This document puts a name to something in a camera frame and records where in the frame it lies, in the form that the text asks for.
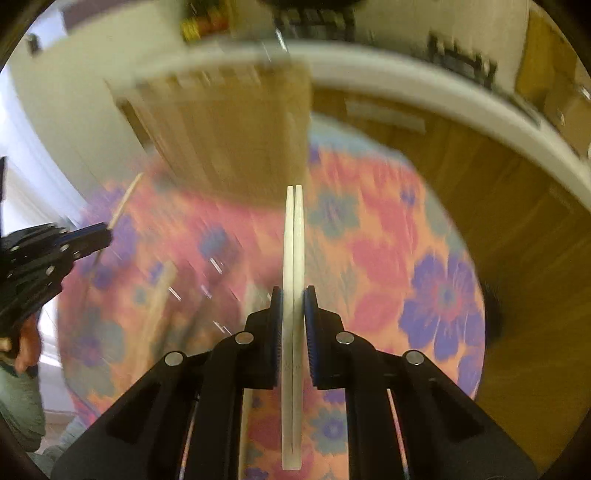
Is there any wooden chopstick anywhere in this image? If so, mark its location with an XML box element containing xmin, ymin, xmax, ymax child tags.
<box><xmin>108</xmin><ymin>173</ymin><xmax>143</xmax><ymax>230</ymax></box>
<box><xmin>137</xmin><ymin>261</ymin><xmax>177</xmax><ymax>372</ymax></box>

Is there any pale joined chopstick pair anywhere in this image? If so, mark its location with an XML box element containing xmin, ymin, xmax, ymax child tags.
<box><xmin>280</xmin><ymin>185</ymin><xmax>305</xmax><ymax>471</ymax></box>

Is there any person left hand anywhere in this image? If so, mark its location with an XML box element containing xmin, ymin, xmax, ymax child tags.
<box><xmin>1</xmin><ymin>313</ymin><xmax>42</xmax><ymax>375</ymax></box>

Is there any floral tablecloth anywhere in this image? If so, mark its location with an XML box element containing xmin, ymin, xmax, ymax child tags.
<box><xmin>52</xmin><ymin>135</ymin><xmax>485</xmax><ymax>479</ymax></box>

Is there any beige plastic utensil basket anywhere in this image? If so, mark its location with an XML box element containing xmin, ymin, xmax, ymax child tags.
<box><xmin>110</xmin><ymin>60</ymin><xmax>312</xmax><ymax>205</ymax></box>

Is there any dark soy sauce bottle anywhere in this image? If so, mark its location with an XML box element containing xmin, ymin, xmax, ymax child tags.
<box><xmin>180</xmin><ymin>0</ymin><xmax>212</xmax><ymax>43</ymax></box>

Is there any white countertop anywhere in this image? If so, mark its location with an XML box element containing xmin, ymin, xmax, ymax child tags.
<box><xmin>108</xmin><ymin>40</ymin><xmax>590</xmax><ymax>206</ymax></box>

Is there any black gas stove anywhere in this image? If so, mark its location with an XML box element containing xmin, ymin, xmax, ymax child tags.
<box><xmin>263</xmin><ymin>1</ymin><xmax>539</xmax><ymax>125</ymax></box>

